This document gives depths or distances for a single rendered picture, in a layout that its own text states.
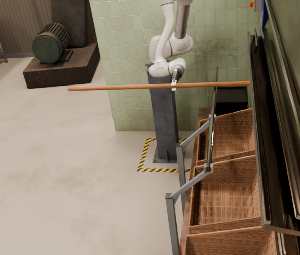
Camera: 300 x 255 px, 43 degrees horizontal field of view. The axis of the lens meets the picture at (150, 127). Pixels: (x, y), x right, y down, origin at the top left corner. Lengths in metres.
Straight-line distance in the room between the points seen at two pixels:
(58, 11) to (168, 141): 3.32
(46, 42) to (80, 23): 0.81
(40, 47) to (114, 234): 3.36
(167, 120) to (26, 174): 1.61
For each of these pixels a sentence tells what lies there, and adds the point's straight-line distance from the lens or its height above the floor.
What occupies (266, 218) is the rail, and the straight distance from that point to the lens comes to 1.32.
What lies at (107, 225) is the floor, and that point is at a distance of 3.37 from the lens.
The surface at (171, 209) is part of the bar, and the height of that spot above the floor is 0.87.
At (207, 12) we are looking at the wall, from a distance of 3.76.
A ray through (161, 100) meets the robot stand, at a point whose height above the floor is 0.70.
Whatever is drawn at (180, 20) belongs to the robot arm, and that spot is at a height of 1.44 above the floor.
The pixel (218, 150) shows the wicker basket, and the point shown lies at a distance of 3.03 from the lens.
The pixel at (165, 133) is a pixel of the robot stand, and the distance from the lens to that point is 3.75.
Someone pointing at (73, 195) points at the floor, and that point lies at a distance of 3.75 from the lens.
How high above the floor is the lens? 2.39
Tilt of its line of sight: 32 degrees down
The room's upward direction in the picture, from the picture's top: 8 degrees counter-clockwise
